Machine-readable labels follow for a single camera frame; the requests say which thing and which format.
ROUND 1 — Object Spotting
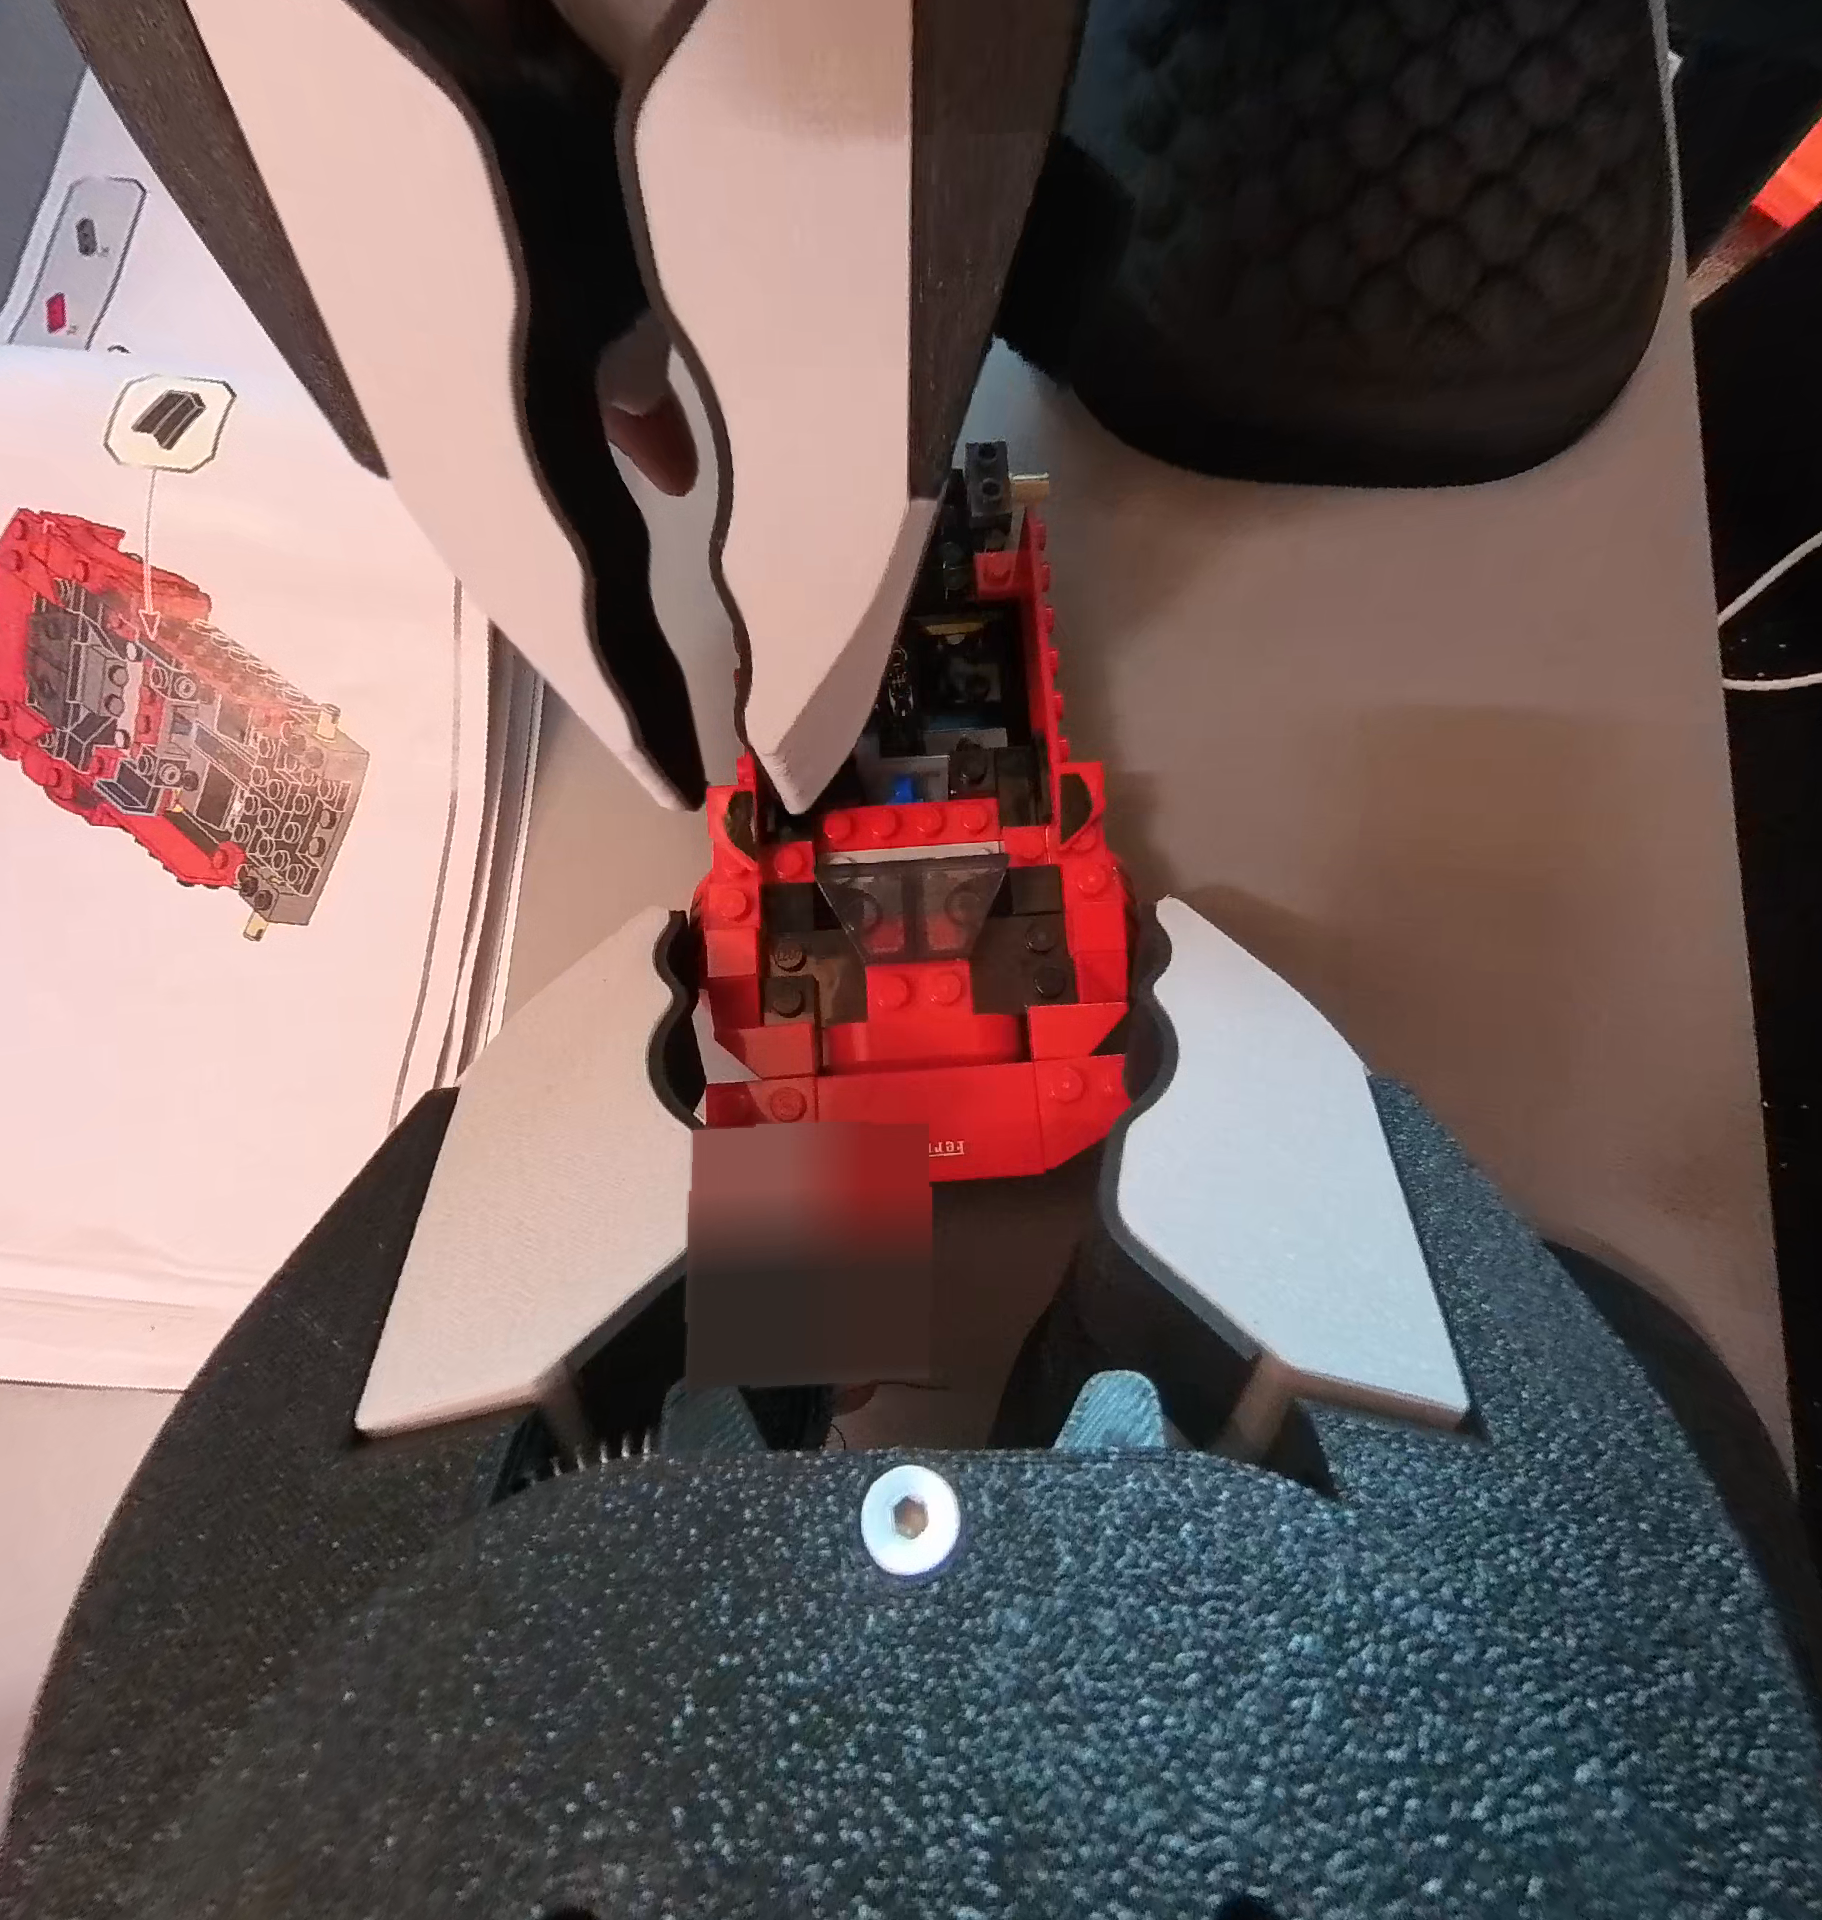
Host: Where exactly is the building instruction booklet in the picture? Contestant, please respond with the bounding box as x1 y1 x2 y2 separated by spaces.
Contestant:
0 75 546 1383

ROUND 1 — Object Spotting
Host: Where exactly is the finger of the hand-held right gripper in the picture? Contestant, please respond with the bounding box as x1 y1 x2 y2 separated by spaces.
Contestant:
181 0 715 814
615 0 946 819

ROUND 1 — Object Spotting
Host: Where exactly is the black honeycomb textured pad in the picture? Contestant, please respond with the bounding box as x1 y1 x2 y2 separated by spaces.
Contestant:
1067 0 1679 488

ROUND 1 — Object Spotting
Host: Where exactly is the red brick toy car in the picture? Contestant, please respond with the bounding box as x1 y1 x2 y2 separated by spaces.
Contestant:
692 441 1138 1188

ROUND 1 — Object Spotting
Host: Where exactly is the person's right hand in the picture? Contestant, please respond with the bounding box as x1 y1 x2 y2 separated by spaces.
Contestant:
599 318 703 499

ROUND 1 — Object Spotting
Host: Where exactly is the white cable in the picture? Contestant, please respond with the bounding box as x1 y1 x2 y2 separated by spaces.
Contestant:
1718 508 1822 694

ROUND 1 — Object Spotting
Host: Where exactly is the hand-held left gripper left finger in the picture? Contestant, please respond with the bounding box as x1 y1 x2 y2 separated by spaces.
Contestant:
355 899 707 1444

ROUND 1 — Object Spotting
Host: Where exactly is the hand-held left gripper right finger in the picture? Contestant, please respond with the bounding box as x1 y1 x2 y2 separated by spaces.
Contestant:
1099 893 1479 1433

